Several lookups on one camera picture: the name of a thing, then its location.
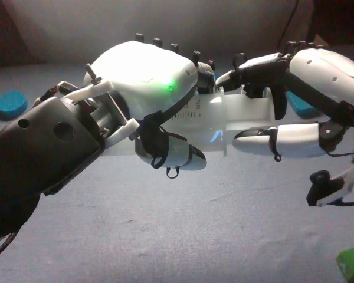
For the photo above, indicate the blue round disc block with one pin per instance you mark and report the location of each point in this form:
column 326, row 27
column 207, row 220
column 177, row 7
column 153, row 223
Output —
column 11, row 103

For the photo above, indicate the large clear plastic syringe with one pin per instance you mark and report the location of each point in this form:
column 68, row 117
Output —
column 242, row 109

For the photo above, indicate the green block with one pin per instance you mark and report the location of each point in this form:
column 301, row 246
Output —
column 352, row 265

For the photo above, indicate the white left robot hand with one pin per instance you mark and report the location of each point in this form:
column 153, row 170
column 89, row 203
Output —
column 141, row 73

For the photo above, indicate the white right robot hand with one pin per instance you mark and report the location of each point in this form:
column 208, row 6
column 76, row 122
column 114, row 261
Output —
column 327, row 73

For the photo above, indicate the teal flat block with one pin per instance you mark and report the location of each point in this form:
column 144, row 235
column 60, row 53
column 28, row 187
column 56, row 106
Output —
column 298, row 107

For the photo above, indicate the grey table cloth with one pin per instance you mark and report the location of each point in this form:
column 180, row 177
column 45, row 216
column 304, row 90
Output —
column 194, row 221

